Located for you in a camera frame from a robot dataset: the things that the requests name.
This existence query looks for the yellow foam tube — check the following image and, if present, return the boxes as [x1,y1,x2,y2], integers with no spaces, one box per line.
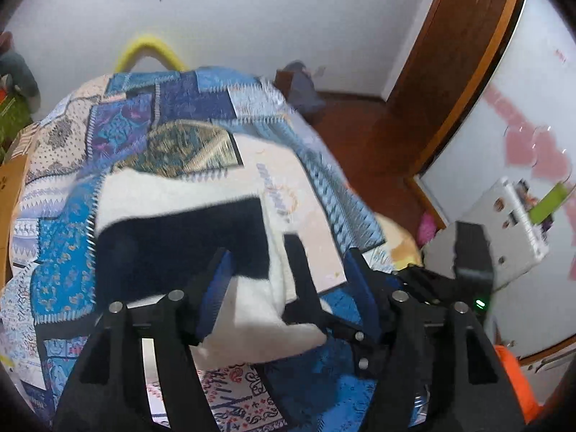
[113,31,185,73]

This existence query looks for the orange garment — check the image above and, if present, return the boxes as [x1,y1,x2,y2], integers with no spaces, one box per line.
[494,346,543,421]

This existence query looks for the cream navy striped sweater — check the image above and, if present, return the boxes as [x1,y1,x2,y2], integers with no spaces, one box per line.
[92,168,330,361]

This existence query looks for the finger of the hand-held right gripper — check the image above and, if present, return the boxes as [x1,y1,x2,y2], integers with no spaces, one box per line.
[283,233,383,379]

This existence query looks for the yellow cloth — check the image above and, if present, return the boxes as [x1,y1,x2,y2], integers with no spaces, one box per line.
[375,215,424,267]

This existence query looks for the blue patchwork blanket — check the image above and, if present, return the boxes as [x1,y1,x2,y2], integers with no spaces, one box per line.
[0,67,388,432]

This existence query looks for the pink object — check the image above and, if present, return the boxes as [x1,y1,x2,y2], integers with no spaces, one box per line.
[416,213,436,244]

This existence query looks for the pink wall stickers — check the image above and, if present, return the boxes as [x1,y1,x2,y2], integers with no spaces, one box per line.
[483,47,576,181]

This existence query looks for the brown wooden door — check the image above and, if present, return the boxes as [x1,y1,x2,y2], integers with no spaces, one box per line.
[382,0,528,190]

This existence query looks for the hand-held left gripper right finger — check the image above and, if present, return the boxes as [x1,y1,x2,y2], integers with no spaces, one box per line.
[344,247,527,432]

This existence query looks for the white picture box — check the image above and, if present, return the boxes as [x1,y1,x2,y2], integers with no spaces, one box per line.
[423,177,550,289]

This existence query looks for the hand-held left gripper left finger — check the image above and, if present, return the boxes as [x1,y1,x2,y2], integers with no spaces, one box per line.
[51,247,235,432]

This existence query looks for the grey bag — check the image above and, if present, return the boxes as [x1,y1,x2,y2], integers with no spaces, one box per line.
[285,60,327,120]

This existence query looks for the green paper tag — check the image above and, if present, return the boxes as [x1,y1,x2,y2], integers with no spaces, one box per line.
[528,181,568,225]

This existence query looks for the printed bedsheet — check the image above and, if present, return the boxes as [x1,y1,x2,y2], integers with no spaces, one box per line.
[144,360,293,430]

